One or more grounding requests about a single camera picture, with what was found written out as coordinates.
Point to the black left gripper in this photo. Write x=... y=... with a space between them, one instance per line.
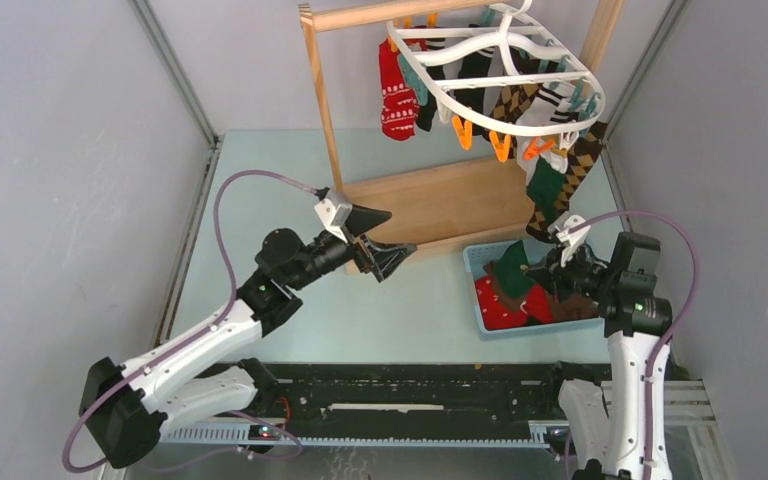
x=382 y=259

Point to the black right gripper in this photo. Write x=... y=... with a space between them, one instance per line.
x=553 y=271

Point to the white sock with black stripes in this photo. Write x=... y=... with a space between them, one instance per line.
x=542 y=110

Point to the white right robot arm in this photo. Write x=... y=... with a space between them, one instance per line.
x=620 y=434

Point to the wooden hanger stand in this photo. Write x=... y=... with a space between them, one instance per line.
x=449 y=207

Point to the light blue plastic basket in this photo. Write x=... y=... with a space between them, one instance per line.
x=476 y=256

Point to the red sock in basket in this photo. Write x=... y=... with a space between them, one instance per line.
x=499 y=312

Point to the red patterned sock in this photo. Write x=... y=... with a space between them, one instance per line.
x=400 y=108

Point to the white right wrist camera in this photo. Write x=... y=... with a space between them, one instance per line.
x=569 y=232

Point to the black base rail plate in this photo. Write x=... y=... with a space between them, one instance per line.
x=424 y=402

